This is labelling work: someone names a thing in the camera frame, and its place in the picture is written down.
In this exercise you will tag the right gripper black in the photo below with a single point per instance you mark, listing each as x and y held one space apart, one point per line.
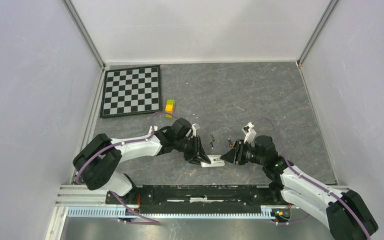
236 153

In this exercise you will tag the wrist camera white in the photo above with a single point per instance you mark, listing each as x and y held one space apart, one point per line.
249 132
195 127

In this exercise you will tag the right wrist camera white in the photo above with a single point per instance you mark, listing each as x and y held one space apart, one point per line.
249 132

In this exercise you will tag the black white chessboard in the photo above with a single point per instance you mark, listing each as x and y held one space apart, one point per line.
131 91

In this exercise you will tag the white remote control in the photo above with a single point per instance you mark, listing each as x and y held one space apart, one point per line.
215 161

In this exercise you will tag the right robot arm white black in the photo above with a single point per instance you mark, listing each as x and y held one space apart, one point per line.
344 213

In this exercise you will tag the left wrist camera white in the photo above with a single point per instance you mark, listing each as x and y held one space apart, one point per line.
195 127

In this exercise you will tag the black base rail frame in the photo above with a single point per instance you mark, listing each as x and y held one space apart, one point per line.
203 199

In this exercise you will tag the white cable duct comb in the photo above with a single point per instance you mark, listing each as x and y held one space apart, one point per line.
120 213

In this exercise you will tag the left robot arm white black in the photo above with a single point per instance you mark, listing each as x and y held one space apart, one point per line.
96 164

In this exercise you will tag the white remote left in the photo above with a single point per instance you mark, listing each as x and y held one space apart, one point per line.
152 128

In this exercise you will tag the green yellow orange brick stack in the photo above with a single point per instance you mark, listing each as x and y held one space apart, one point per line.
169 108

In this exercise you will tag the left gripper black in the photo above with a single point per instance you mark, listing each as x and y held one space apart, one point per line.
197 147

